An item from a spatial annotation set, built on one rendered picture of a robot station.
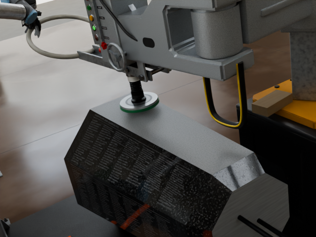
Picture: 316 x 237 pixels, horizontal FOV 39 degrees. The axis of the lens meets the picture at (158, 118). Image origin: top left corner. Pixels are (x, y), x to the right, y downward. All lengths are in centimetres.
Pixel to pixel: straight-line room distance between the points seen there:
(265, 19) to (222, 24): 25
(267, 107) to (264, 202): 51
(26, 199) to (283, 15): 236
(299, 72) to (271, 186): 67
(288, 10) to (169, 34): 52
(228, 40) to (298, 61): 66
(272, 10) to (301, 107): 62
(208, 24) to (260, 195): 73
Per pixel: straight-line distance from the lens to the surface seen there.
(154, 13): 195
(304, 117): 226
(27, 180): 380
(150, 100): 244
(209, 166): 188
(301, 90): 241
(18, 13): 264
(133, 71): 230
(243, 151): 196
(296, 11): 209
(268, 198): 199
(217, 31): 175
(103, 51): 238
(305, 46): 232
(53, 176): 374
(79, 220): 312
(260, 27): 190
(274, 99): 234
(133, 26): 210
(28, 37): 290
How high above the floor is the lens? 182
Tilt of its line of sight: 25 degrees down
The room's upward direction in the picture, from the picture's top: 11 degrees counter-clockwise
